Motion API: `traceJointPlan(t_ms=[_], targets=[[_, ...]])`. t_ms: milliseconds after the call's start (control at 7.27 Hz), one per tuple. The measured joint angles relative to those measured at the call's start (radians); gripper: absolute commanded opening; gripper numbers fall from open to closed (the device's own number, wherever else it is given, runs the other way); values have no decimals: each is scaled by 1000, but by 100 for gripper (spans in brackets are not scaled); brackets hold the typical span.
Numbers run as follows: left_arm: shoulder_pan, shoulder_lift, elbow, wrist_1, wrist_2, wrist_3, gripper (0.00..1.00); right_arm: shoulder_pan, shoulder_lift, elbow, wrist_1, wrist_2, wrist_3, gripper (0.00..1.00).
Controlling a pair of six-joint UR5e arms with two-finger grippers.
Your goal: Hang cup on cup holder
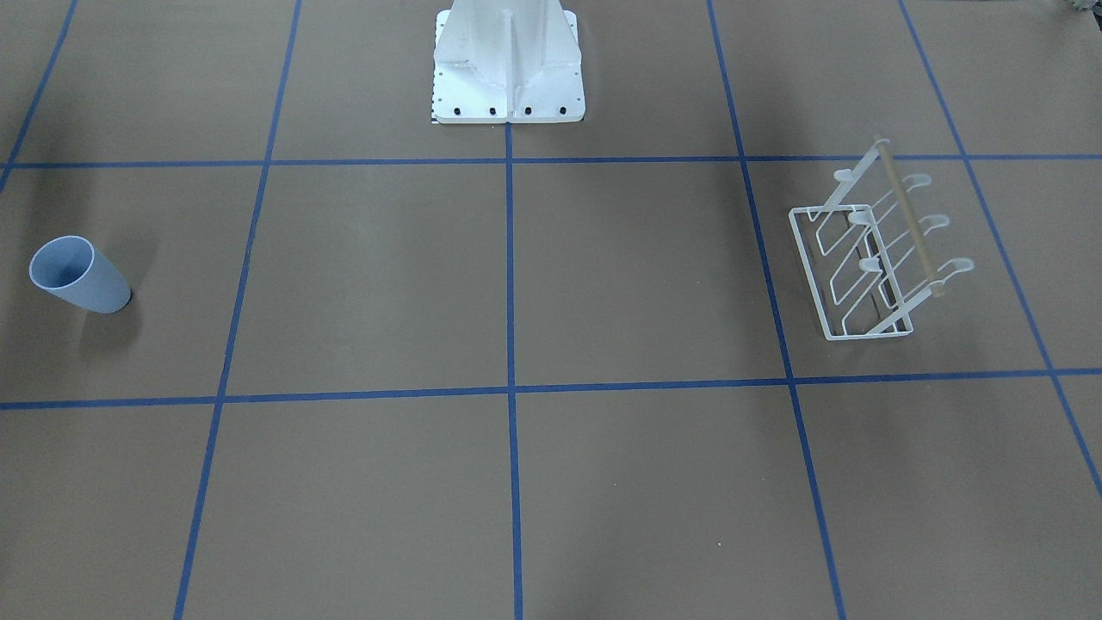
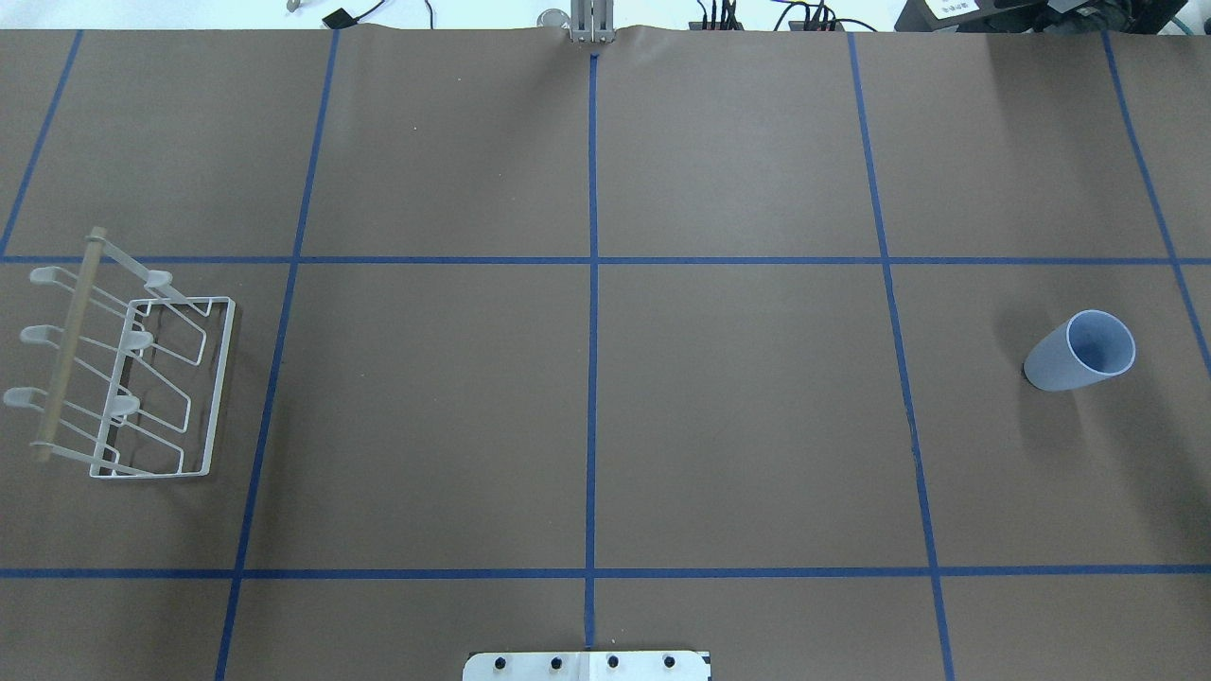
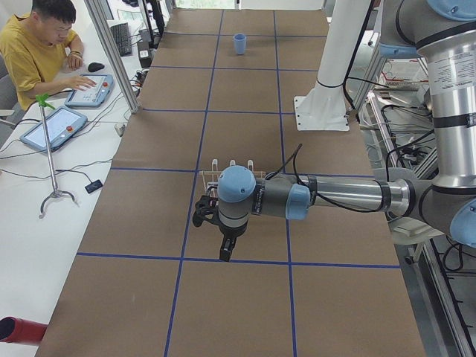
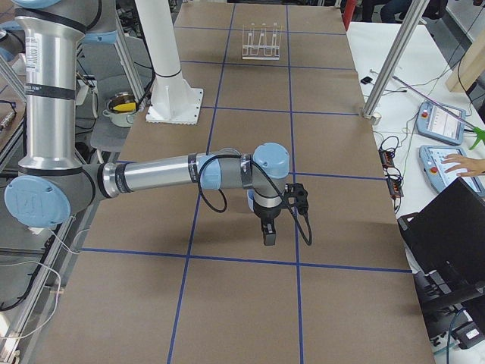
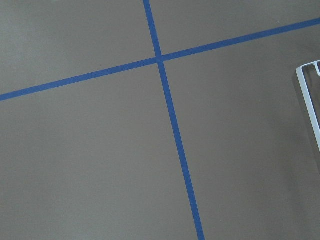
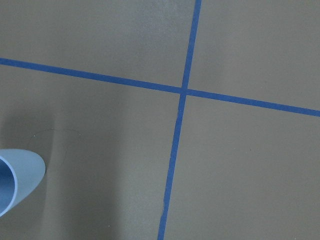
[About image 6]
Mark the light blue plastic cup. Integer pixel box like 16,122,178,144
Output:
0,148,46,216

